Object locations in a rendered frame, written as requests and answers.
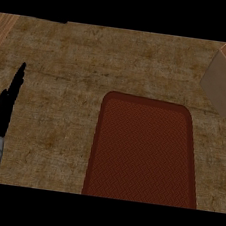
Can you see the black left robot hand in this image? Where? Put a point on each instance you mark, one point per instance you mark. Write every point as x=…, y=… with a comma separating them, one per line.
x=2, y=110

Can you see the red-brown tray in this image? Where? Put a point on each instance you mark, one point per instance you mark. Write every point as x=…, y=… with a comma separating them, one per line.
x=143, y=149

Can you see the cardboard box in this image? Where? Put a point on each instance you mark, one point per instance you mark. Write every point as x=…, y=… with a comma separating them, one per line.
x=225, y=77

